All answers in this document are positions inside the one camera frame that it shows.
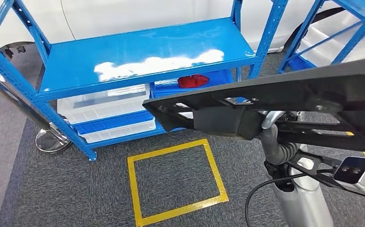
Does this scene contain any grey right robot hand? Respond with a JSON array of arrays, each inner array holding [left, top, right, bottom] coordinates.
[[259, 110, 289, 166]]

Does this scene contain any black plastic plate bracket part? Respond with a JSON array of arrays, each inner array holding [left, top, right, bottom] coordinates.
[[142, 56, 365, 154]]

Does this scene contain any blue metal shelf rack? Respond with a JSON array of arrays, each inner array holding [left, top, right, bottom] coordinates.
[[278, 0, 365, 73], [0, 0, 290, 162]]

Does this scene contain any red part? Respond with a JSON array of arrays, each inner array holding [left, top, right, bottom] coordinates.
[[177, 74, 210, 89]]

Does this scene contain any blue plastic bin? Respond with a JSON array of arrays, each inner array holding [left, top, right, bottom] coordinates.
[[150, 69, 235, 98]]

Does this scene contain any yellow floor tape square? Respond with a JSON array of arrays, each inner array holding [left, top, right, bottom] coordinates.
[[127, 139, 229, 227]]

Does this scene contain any large white plastic bin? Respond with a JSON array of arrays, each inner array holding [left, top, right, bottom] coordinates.
[[57, 84, 152, 125]]

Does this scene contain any white car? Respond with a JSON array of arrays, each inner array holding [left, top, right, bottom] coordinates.
[[0, 0, 365, 68]]

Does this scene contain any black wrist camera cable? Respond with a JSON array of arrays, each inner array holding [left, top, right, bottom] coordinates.
[[244, 169, 337, 227]]

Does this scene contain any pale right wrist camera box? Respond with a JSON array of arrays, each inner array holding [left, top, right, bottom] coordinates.
[[332, 156, 365, 197]]

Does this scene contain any black post with chrome base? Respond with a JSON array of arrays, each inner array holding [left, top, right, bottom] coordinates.
[[0, 58, 72, 154]]

